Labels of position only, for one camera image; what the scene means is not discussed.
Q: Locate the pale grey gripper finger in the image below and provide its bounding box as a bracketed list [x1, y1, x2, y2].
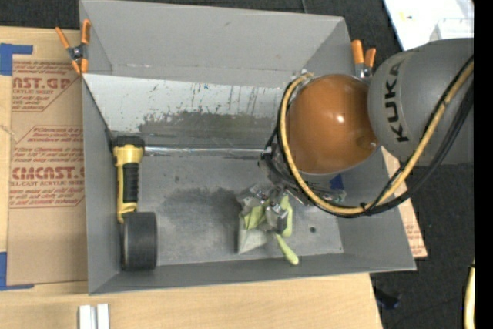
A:
[267, 201, 290, 234]
[252, 190, 273, 208]

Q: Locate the yellow-green cloth in clear bag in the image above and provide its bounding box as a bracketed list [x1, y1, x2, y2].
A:
[235, 185, 300, 267]

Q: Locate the grey metal bin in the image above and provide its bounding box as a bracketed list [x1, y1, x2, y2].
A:
[79, 0, 418, 296]

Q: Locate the black tape roll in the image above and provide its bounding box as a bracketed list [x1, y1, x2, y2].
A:
[120, 210, 159, 271]

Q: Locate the yellow and black flashlight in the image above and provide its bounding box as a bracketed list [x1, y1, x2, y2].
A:
[110, 134, 146, 225]

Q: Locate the brown cardboard board red print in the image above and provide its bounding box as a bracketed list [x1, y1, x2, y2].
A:
[0, 25, 429, 292]

